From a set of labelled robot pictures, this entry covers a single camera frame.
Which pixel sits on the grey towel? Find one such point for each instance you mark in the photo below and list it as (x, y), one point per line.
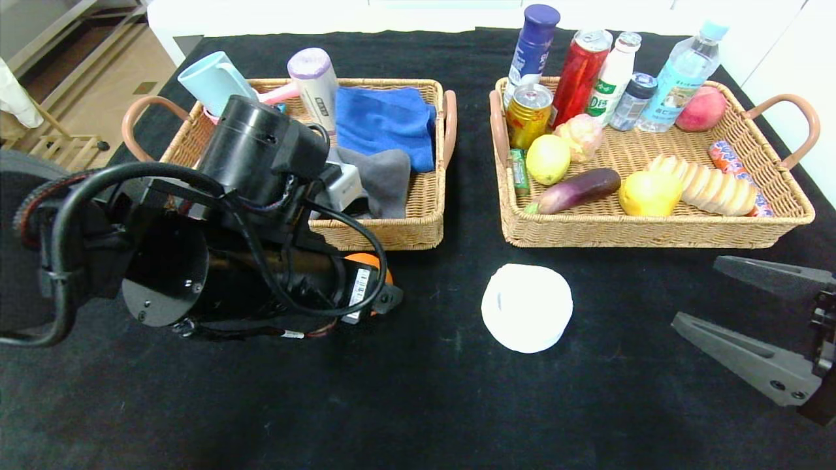
(385, 179)

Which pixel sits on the pink peach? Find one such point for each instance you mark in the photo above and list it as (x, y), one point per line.
(702, 111)

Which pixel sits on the pale pink garlic bulb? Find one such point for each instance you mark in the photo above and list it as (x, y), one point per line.
(582, 136)

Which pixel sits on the green candy pack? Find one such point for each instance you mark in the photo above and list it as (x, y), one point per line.
(519, 173)

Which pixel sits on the blue folded towel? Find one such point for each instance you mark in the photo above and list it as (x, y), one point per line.
(385, 124)

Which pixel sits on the clear water bottle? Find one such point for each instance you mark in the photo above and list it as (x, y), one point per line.
(679, 78)

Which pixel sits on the light blue plastic mug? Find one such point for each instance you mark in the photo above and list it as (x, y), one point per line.
(209, 81)

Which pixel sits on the white paper roll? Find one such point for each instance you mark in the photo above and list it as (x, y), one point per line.
(526, 310)

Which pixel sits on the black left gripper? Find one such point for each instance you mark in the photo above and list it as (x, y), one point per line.
(361, 294)

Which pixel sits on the orange fruit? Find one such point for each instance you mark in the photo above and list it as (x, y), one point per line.
(369, 260)

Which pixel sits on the yellow pear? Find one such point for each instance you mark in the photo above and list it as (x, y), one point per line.
(650, 194)

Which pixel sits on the white hanging cloth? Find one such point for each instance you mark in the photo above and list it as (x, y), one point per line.
(14, 98)

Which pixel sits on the long ridged bread loaf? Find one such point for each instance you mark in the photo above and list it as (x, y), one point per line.
(718, 189)

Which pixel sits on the grey metal frame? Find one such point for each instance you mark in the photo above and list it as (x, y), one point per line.
(59, 31)

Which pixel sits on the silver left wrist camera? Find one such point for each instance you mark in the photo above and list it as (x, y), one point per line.
(343, 186)

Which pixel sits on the small grey capped jar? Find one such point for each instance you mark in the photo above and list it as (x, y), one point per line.
(630, 104)

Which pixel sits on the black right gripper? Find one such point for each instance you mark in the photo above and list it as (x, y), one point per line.
(824, 333)

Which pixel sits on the tall red drink can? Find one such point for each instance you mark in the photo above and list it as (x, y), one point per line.
(578, 75)

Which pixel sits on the pink plastic cup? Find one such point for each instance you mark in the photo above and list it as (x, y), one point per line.
(281, 94)

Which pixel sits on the dark blue bottle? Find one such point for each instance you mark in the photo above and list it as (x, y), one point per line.
(532, 49)

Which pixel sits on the gold drink can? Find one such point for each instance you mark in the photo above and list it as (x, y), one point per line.
(528, 121)

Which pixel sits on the purple eggplant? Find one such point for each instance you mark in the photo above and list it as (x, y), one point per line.
(578, 189)

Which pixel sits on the orange candy roll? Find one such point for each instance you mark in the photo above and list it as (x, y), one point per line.
(722, 155)

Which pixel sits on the rectangular wicker basket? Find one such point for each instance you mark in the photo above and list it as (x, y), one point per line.
(653, 234)
(418, 222)

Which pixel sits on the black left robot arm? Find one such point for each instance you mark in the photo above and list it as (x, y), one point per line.
(255, 143)

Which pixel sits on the beige metal rolling rack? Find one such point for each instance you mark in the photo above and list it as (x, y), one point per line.
(102, 145)

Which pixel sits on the yellow lemon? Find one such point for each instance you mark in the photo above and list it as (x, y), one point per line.
(548, 161)

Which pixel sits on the white bottle green label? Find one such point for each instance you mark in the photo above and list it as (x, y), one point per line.
(614, 75)

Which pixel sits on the white bottle lavender cap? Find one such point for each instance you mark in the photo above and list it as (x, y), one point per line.
(315, 88)

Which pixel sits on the black table cloth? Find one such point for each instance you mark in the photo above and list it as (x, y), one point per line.
(588, 418)

